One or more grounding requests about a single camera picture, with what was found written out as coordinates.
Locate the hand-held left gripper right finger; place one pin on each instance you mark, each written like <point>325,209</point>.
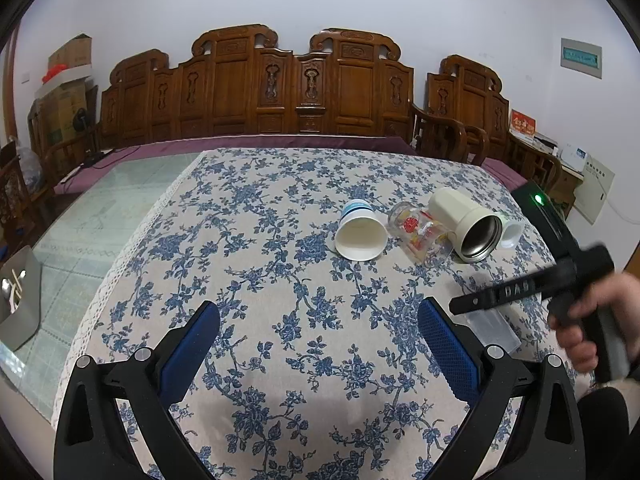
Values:
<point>445,345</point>

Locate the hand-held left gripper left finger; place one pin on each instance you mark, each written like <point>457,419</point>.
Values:
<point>196,339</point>

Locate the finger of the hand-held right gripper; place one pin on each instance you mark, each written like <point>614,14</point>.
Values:
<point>500,294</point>

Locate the cream insulated steel cup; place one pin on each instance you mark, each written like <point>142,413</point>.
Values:
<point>457,215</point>

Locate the clear glass cup red print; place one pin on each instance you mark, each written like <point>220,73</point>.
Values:
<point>420,232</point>

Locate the white blue paper cup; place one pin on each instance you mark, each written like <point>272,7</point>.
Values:
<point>360,237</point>

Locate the white plastic cup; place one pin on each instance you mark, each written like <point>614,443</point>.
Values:
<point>514,232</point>

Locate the person's right hand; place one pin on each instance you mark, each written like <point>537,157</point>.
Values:
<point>580,345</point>

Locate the clear plastic box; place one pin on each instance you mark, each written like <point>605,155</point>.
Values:
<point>492,330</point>

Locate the white cabinet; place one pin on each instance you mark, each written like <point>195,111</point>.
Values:
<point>595,190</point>

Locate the wooden side table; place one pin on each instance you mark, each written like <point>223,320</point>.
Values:
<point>537,165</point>

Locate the white printer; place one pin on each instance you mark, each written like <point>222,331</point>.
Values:
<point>546,142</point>

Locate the red gift box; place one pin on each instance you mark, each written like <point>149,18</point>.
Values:
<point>522,121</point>

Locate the blue floral tablecloth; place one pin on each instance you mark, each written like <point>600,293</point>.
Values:
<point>280,260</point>

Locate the carved wooden armchair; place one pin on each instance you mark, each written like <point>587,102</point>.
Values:
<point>465,110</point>

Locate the grey metal container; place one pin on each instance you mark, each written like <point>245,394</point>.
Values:
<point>22,305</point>

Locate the person's dark trouser leg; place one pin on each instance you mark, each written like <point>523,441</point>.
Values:
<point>607,435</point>

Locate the purple table cloth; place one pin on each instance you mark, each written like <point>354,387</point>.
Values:
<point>165,146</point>

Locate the black power adapter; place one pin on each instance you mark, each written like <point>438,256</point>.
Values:
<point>94,160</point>

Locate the dark wooden chair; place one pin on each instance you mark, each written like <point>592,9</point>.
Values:
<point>12,185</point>

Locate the black standing fan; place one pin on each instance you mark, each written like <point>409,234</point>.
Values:
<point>80,125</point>

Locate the carved wooden sofa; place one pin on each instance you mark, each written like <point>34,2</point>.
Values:
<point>250,95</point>

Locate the large cardboard box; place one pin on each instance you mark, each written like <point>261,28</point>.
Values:
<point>57,110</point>

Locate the small cardboard box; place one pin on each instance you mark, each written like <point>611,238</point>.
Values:
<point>70,52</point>

